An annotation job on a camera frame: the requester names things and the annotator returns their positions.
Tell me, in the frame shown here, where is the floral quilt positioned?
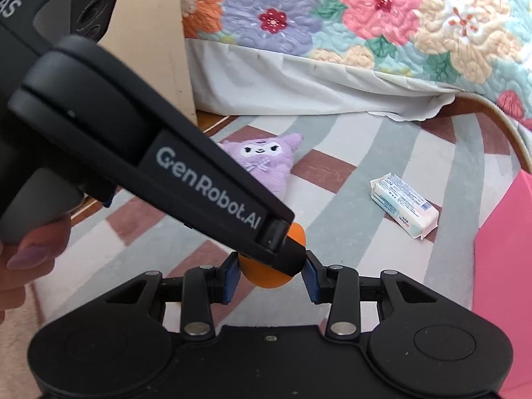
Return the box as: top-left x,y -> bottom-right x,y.
179,0 -> 532,128

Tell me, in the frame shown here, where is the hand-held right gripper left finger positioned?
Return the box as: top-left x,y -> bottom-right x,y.
105,253 -> 242,336

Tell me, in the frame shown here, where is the person's left hand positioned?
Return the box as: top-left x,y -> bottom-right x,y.
0,212 -> 72,317

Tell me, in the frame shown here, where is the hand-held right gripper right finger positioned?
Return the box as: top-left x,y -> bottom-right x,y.
301,249 -> 434,336

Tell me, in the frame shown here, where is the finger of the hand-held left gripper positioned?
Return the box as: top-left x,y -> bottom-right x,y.
254,220 -> 307,278

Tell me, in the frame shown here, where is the white wet wipes packet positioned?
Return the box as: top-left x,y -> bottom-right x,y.
370,173 -> 440,240

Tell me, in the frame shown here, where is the beige wooden cabinet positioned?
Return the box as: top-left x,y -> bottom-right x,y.
97,0 -> 200,126

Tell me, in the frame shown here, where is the orange makeup sponge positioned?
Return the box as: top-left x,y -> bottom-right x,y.
237,222 -> 308,290

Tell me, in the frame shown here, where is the striped rug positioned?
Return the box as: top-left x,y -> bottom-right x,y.
31,92 -> 532,326

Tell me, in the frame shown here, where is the purple plush toy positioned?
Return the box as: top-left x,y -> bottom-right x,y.
216,132 -> 305,199

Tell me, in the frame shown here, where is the pink fluffy mat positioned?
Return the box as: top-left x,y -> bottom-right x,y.
0,289 -> 56,387

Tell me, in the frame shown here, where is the pink cardboard box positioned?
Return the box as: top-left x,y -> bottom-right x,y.
471,170 -> 532,399

